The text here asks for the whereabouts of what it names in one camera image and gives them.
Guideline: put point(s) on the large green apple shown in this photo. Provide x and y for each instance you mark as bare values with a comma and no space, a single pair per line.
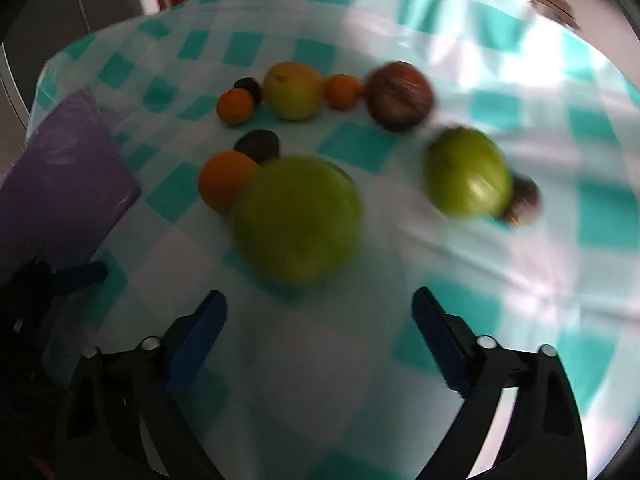
297,222

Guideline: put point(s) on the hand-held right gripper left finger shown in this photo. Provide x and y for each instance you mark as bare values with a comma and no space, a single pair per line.
197,340

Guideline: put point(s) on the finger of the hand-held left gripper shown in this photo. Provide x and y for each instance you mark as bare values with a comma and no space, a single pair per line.
80,275

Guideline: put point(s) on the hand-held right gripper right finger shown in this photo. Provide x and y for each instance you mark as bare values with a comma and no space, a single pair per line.
440,340

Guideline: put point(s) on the dark passion fruit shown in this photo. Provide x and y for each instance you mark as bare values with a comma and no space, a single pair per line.
258,145
250,87
525,200

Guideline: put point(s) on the teal white checkered tablecloth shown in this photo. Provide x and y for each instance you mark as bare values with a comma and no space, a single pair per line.
350,360

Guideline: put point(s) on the small orange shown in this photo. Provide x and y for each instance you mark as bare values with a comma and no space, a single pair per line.
222,180
343,91
235,107

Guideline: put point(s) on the grey cabinet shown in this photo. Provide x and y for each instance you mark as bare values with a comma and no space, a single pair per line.
65,15

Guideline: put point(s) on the yellow apple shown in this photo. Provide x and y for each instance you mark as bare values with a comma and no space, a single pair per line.
292,91

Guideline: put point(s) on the purple tray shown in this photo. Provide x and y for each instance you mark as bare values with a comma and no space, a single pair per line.
55,185

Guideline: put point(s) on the red-brown apple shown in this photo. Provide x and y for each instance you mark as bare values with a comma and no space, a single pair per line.
400,96

